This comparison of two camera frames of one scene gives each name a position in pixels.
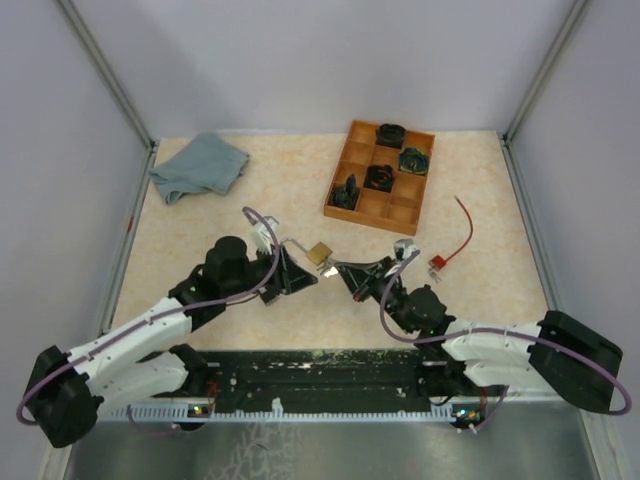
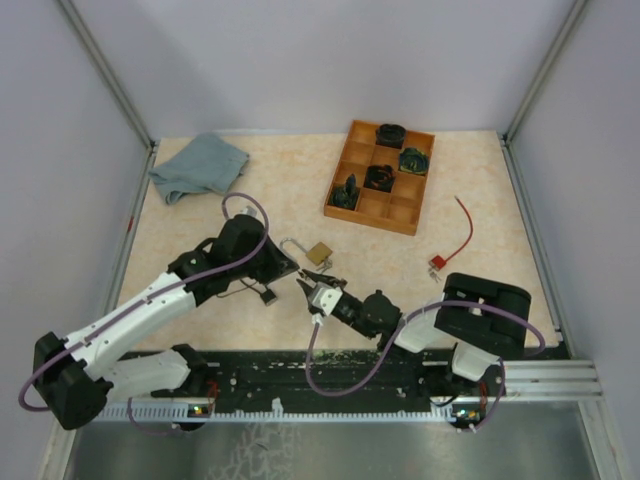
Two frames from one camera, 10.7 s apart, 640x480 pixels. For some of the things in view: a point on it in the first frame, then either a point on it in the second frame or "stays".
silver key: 329,264 stays
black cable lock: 269,296 stays
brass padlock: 318,253 stays
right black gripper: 365,278 → 328,279
